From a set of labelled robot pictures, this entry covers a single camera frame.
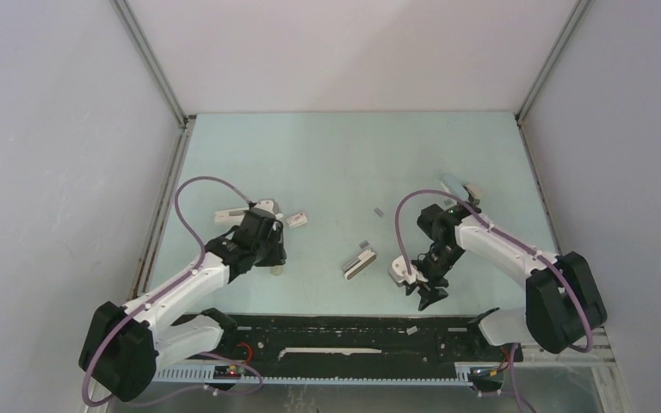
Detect olive green stapler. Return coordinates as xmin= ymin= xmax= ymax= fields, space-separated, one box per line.
xmin=342 ymin=248 xmax=377 ymax=280

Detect light blue stapler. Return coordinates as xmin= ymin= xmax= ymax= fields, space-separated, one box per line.
xmin=440 ymin=173 xmax=469 ymax=200

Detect white stapler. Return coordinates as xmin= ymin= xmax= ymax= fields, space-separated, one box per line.
xmin=213 ymin=207 xmax=249 ymax=226

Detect beige brown stapler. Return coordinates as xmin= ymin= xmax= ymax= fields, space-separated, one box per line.
xmin=463 ymin=182 xmax=482 ymax=206

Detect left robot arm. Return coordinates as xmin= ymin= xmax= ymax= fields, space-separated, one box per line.
xmin=78 ymin=206 xmax=287 ymax=402

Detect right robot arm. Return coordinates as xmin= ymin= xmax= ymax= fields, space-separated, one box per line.
xmin=400 ymin=204 xmax=608 ymax=360

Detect white staple box sleeve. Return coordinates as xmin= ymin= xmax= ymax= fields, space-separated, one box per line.
xmin=286 ymin=213 xmax=308 ymax=228

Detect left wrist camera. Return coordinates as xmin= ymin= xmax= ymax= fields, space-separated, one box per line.
xmin=253 ymin=199 xmax=284 ymax=220

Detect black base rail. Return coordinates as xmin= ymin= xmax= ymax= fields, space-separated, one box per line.
xmin=214 ymin=314 xmax=523 ymax=381

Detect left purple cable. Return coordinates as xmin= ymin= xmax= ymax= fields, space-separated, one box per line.
xmin=81 ymin=176 xmax=266 ymax=409

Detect left aluminium frame post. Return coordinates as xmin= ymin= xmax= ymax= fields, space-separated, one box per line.
xmin=109 ymin=0 xmax=188 ymax=127

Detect aluminium frame post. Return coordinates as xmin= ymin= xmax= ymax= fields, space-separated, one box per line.
xmin=109 ymin=0 xmax=188 ymax=127
xmin=516 ymin=0 xmax=594 ymax=126

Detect right aluminium frame post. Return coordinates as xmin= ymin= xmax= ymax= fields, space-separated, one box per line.
xmin=516 ymin=0 xmax=594 ymax=126

